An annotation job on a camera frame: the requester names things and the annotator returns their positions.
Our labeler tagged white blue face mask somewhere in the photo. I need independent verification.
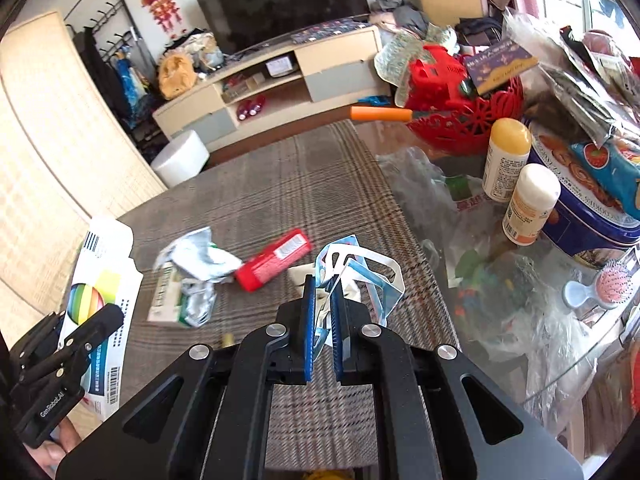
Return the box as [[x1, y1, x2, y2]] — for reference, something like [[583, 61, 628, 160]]
[[286, 235, 406, 359]]

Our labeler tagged red tube package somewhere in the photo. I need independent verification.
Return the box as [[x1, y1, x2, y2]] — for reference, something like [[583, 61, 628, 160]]
[[234, 229, 311, 292]]

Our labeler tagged long white medicine box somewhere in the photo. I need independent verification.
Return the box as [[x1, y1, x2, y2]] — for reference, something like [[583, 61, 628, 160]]
[[58, 217, 142, 422]]

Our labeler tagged silver foil pack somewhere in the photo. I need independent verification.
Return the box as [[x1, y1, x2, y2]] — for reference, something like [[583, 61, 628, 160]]
[[153, 226, 242, 328]]

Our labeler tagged small green white box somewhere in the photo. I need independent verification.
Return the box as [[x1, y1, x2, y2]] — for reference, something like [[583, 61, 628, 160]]
[[146, 262, 186, 327]]

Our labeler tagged yellow foil wrapper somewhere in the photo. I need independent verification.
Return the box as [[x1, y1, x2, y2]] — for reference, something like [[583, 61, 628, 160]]
[[303, 469, 354, 480]]

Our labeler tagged person's left hand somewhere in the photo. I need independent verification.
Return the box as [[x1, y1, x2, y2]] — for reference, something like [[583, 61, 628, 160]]
[[24, 417, 82, 479]]

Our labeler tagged grey plaid tablecloth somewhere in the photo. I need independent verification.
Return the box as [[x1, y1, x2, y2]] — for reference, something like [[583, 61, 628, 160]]
[[120, 122, 457, 470]]

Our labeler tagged clear plastic bag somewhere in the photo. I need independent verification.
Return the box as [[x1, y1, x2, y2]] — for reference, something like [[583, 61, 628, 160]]
[[378, 146, 622, 434]]

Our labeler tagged red plastic basket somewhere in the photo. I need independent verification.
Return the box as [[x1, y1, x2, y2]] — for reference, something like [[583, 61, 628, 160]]
[[406, 44, 524, 156]]

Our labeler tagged beige TV cabinet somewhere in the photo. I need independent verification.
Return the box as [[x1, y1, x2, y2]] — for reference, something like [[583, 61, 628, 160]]
[[153, 26, 390, 153]]

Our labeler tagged yellow cap white bottle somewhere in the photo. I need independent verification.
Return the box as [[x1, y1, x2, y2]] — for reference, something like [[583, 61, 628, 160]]
[[483, 118, 532, 203]]

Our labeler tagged floral cloth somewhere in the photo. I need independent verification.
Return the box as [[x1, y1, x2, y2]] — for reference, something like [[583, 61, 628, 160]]
[[374, 24, 459, 107]]

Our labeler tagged blue cookie tin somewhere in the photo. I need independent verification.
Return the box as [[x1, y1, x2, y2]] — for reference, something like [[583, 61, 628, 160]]
[[527, 122, 639, 269]]

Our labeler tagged pink hairbrush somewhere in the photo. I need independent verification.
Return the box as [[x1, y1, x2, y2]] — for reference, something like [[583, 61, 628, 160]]
[[562, 261, 639, 310]]

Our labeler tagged dark blue book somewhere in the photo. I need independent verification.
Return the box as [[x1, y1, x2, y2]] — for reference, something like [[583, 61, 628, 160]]
[[463, 39, 538, 94]]

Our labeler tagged black coat rack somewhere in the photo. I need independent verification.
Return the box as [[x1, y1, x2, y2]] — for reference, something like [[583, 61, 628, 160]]
[[62, 0, 156, 137]]

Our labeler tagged black television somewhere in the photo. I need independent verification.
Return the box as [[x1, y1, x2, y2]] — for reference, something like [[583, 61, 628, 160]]
[[196, 0, 369, 54]]

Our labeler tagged red hanging decoration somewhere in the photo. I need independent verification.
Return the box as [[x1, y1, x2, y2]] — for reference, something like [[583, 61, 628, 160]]
[[141, 0, 186, 39]]

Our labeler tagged orange handle tool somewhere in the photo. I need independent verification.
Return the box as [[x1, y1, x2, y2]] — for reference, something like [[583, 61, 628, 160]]
[[349, 106, 413, 122]]

